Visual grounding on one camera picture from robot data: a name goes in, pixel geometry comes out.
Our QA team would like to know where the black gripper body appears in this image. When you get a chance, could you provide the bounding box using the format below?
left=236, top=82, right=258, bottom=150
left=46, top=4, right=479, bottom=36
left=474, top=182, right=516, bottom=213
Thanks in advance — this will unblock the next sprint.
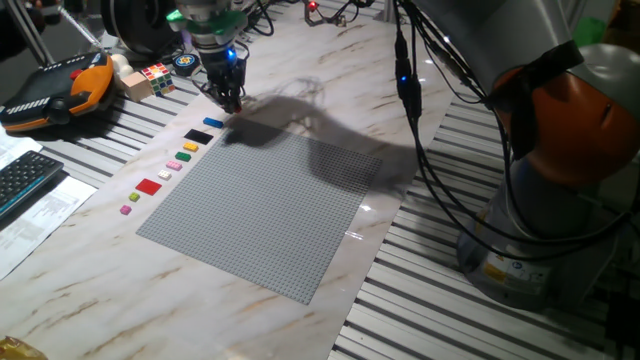
left=197, top=44, right=250, bottom=97

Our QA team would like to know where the black flat Lego plate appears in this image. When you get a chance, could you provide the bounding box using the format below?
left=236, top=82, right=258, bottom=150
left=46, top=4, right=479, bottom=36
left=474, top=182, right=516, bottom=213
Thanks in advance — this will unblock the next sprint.
left=183, top=128, right=215, bottom=146

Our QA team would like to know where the grey Lego baseplate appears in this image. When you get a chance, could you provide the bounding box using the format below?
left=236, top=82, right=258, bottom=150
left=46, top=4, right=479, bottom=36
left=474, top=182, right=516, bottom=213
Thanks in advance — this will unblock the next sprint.
left=135, top=117, right=384, bottom=306

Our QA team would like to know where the red flat Lego plate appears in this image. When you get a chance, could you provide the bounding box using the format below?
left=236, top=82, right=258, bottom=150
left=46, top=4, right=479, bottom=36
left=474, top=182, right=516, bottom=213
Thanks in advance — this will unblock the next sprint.
left=134, top=177, right=164, bottom=197

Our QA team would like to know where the black round puck blue label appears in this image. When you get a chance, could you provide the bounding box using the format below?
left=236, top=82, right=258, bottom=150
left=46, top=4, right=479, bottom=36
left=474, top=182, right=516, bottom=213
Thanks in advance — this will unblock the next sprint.
left=172, top=52, right=201, bottom=77

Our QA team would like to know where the Rubik's cube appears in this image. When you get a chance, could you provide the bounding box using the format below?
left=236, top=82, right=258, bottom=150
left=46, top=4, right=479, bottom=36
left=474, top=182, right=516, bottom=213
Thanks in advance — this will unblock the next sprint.
left=140, top=62, right=177, bottom=98

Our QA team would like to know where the wooden cube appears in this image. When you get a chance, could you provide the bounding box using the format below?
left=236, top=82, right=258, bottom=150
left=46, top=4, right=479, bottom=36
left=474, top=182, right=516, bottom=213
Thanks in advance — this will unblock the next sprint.
left=119, top=71, right=154, bottom=103

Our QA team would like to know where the large black round spool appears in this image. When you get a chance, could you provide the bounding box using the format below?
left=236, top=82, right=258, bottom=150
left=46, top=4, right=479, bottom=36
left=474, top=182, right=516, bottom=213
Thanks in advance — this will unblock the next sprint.
left=99, top=0, right=184, bottom=56

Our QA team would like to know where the white rounded figurine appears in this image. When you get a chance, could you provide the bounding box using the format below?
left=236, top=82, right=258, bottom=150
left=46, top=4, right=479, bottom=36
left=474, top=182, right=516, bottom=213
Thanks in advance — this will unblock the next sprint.
left=109, top=53, right=135, bottom=81

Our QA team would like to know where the small dangling sensor board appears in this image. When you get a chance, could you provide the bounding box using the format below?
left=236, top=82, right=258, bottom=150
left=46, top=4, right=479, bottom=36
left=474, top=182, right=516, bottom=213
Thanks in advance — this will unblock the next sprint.
left=302, top=0, right=347, bottom=29

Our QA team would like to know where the black orange teach pendant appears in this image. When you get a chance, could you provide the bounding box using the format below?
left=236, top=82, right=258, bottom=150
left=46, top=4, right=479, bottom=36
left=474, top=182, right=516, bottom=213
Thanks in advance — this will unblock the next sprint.
left=0, top=51, right=116, bottom=134

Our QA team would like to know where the grey metal tripod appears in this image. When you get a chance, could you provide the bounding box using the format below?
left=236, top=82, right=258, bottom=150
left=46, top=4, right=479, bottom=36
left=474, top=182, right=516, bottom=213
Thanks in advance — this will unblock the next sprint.
left=2, top=0, right=109, bottom=66

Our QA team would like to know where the black keyboard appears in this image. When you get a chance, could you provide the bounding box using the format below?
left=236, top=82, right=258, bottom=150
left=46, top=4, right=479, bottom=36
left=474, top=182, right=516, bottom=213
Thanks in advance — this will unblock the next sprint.
left=0, top=149, right=65, bottom=220

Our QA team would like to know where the white printed booklet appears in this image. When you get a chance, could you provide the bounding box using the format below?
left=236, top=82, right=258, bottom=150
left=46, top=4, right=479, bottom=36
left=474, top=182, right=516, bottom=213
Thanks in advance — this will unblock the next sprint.
left=0, top=127, right=44, bottom=171

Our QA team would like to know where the white printed paper sheet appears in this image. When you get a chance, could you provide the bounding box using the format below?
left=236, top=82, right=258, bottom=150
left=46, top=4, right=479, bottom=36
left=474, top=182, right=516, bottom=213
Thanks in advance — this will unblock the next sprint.
left=0, top=174, right=98, bottom=281

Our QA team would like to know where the marble pattern table mat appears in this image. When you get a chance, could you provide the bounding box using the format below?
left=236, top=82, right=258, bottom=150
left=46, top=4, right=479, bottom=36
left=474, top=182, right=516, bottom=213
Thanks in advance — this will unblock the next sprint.
left=0, top=0, right=454, bottom=360

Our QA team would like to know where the gold foil bag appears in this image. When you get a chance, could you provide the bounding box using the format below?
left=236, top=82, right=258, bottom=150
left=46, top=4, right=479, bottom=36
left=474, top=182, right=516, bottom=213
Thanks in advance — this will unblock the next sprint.
left=0, top=335, right=49, bottom=360

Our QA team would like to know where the green cloth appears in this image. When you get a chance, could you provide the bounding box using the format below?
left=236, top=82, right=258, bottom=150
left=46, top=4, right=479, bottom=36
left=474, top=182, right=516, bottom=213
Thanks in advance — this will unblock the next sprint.
left=572, top=16, right=609, bottom=46

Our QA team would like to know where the brown cardboard box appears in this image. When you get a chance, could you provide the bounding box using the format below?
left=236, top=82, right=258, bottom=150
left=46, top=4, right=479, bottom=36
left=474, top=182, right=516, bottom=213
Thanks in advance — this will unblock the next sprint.
left=602, top=0, right=640, bottom=46

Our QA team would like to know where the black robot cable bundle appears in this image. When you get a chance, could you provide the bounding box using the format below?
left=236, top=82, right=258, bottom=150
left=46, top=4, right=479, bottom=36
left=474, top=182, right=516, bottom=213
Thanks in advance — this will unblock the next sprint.
left=239, top=0, right=634, bottom=261

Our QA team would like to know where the aluminium frame post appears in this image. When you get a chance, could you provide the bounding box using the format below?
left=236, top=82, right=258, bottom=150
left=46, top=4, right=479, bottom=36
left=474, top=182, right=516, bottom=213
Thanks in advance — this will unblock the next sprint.
left=374, top=0, right=401, bottom=24

